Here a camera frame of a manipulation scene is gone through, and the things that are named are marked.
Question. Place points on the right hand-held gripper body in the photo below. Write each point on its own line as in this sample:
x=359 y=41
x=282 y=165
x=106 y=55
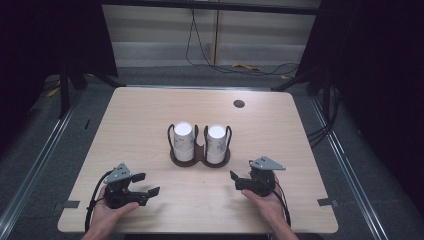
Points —
x=266 y=164

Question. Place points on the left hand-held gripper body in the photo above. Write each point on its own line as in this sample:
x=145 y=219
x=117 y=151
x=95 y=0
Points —
x=118 y=175

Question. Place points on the dark brown double cup holder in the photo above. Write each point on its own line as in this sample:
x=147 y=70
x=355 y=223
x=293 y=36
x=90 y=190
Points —
x=199 y=152

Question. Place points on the stack of white paper cups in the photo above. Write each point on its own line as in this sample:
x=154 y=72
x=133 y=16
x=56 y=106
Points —
x=216 y=141
x=184 y=138

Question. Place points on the person's right hand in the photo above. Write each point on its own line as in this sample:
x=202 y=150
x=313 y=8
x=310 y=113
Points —
x=271 y=208

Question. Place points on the person's left hand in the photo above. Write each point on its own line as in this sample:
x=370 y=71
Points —
x=106 y=216

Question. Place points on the grey tape strip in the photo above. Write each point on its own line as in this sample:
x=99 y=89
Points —
x=70 y=204
x=327 y=201

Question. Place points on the round black table grommet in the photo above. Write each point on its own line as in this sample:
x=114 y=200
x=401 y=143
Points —
x=239 y=103

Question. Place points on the black metal stand leg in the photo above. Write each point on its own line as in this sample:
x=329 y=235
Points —
x=300 y=80
x=64 y=96

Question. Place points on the yellow floor tape piece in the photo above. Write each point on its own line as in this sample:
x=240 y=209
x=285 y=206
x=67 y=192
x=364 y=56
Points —
x=246 y=67
x=52 y=92

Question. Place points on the dark curtain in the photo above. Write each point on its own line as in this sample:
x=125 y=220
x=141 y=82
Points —
x=40 y=50
x=383 y=83

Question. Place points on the black overhead bar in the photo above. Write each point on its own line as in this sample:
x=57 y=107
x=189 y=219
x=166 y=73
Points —
x=206 y=6

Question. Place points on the metal floor rail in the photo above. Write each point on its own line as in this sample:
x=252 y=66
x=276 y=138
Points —
x=40 y=156
x=346 y=166

